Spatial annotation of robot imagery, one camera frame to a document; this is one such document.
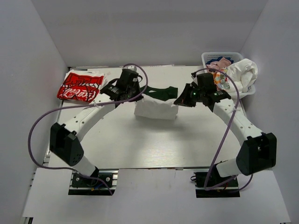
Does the white green Charlie Brown t-shirt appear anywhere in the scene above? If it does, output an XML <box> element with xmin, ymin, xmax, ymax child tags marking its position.
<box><xmin>134</xmin><ymin>86</ymin><xmax>178</xmax><ymax>120</ymax></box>

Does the pink orange print t-shirt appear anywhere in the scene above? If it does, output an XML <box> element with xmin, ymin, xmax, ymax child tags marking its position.
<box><xmin>206</xmin><ymin>58</ymin><xmax>231</xmax><ymax>72</ymax></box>

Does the white colourful print t-shirt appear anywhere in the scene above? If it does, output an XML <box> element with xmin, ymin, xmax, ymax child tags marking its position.
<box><xmin>211</xmin><ymin>58</ymin><xmax>258</xmax><ymax>93</ymax></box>

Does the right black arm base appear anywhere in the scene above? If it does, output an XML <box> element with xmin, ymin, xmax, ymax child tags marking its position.
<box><xmin>191</xmin><ymin>172</ymin><xmax>240</xmax><ymax>198</ymax></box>

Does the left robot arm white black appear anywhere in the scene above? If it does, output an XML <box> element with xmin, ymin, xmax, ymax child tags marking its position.
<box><xmin>50</xmin><ymin>65</ymin><xmax>143</xmax><ymax>178</ymax></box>

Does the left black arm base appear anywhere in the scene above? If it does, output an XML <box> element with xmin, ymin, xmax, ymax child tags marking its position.
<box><xmin>68</xmin><ymin>170</ymin><xmax>118</xmax><ymax>196</ymax></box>

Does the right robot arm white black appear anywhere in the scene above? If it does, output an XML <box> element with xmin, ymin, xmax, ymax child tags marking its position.
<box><xmin>174</xmin><ymin>73</ymin><xmax>277</xmax><ymax>178</ymax></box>

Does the white plastic basket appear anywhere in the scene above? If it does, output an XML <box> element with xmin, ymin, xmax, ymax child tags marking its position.
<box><xmin>201</xmin><ymin>52</ymin><xmax>256</xmax><ymax>98</ymax></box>

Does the blue garment in basket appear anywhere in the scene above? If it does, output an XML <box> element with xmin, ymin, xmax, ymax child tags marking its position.
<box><xmin>217</xmin><ymin>56</ymin><xmax>235</xmax><ymax>64</ymax></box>

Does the folded red white t-shirt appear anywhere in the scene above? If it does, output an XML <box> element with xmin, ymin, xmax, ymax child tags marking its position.
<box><xmin>57</xmin><ymin>70</ymin><xmax>107</xmax><ymax>103</ymax></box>

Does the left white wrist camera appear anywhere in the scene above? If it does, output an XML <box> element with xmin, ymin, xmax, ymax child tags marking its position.
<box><xmin>126</xmin><ymin>65</ymin><xmax>137</xmax><ymax>72</ymax></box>

